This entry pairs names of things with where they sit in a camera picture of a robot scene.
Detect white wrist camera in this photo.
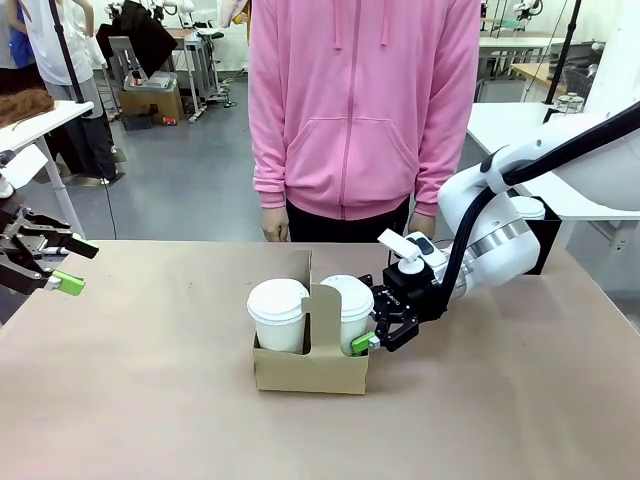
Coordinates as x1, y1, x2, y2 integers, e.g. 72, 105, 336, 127
376, 228, 445, 277
0, 143, 50, 200

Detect black mesh basket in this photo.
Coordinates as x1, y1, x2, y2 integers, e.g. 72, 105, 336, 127
561, 64, 602, 109

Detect small black floor box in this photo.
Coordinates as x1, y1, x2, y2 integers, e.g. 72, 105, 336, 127
121, 114, 154, 133

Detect brown furry object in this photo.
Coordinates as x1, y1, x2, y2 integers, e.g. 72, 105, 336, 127
0, 88, 56, 129

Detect black hanging cloth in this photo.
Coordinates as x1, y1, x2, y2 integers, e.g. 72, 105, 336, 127
95, 0, 180, 81

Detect person's right forearm pink sleeve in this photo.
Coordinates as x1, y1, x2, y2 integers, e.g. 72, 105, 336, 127
248, 114, 291, 211

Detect brown cardboard box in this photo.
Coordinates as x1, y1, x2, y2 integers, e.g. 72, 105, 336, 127
117, 79, 186, 127

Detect person's left hand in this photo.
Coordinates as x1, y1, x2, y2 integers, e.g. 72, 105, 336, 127
406, 208, 440, 240

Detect stack of white lids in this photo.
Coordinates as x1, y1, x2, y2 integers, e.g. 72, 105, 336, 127
511, 195, 547, 222

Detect person's pink hoodie torso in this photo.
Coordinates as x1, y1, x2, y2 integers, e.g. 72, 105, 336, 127
247, 0, 482, 222

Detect background metal frame desk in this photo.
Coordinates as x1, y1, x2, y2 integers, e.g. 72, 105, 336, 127
164, 27, 224, 124

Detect grey tray on box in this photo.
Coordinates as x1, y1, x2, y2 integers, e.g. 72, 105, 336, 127
122, 70, 180, 93

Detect black lid holder box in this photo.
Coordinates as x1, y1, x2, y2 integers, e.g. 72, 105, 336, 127
508, 197, 565, 277

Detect black stand pole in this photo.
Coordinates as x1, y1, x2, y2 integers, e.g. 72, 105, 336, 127
543, 0, 584, 107

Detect bystander in white shirt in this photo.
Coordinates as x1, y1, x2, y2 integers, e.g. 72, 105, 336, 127
19, 0, 124, 187

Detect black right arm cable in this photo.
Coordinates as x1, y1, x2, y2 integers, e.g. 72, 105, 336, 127
439, 99, 640, 307

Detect bystander in blue shirt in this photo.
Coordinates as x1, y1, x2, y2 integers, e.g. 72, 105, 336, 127
0, 0, 37, 95

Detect white plastic cup lid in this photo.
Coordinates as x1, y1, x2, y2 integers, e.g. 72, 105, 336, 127
319, 273, 376, 322
246, 278, 311, 325

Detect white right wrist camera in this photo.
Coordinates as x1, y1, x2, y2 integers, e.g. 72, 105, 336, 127
376, 228, 445, 277

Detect brown cardboard cup carrier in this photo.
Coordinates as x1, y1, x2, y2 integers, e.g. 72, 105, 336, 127
251, 249, 372, 397

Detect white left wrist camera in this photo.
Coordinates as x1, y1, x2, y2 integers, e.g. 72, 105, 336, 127
0, 143, 50, 200

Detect person's left forearm pink sleeve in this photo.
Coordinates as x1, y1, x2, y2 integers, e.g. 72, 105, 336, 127
412, 114, 474, 218

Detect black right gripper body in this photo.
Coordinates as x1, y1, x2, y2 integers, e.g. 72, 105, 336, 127
382, 262, 447, 325

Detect person's black trousers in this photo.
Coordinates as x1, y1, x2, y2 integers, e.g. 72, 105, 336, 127
284, 194, 412, 245

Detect large white table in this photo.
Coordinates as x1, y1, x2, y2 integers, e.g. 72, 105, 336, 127
464, 101, 640, 224

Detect white side table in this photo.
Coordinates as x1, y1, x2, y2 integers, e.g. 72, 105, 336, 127
0, 99, 96, 240

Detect black tripod pole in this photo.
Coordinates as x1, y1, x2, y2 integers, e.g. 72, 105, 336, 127
48, 0, 94, 119

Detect white background workbench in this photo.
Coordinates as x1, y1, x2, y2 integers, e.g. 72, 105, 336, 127
477, 29, 569, 104

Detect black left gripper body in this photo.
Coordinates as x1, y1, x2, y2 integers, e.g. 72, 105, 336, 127
0, 203, 47, 295

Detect person's right hand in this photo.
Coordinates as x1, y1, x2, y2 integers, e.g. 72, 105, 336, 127
261, 205, 292, 245

